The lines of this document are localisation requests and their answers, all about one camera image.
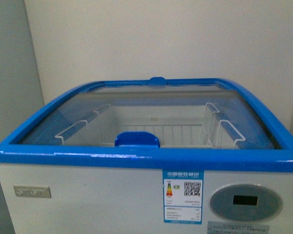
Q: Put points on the white wire freezer basket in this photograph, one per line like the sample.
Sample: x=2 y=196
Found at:
x=170 y=126

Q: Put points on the sliding glass freezer lid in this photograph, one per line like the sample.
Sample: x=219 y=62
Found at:
x=231 y=105

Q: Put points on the grey instruction sticker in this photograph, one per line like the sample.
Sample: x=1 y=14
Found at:
x=236 y=228

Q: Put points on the silver brand nameplate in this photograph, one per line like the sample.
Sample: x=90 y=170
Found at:
x=32 y=191

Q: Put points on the white chest freezer blue rim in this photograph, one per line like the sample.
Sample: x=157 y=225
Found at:
x=119 y=190

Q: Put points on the grey oval control panel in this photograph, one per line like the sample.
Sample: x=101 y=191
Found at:
x=245 y=203

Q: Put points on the blue rear lid handle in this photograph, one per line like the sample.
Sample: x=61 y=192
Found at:
x=157 y=81

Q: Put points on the blue energy rating label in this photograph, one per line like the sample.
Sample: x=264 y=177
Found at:
x=183 y=196

